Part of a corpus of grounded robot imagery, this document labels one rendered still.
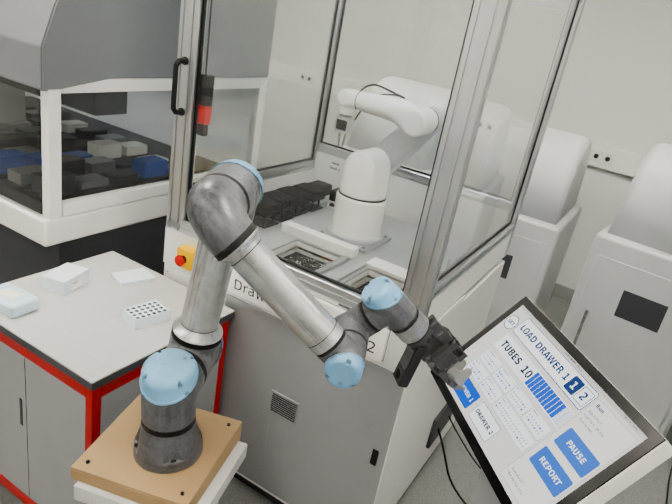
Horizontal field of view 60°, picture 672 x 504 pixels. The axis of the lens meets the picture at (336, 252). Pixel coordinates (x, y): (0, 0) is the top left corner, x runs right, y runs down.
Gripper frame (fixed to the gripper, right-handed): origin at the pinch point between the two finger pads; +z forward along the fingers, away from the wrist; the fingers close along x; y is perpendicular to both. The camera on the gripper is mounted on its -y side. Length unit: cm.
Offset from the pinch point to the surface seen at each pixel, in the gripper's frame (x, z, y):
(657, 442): -38.0, 2.0, 24.9
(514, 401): -11.7, 1.9, 8.8
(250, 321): 72, -15, -49
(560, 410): -20.7, 1.9, 15.3
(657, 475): 76, 188, 26
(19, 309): 61, -72, -90
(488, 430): -13.8, 2.0, 0.6
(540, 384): -12.3, 1.9, 15.4
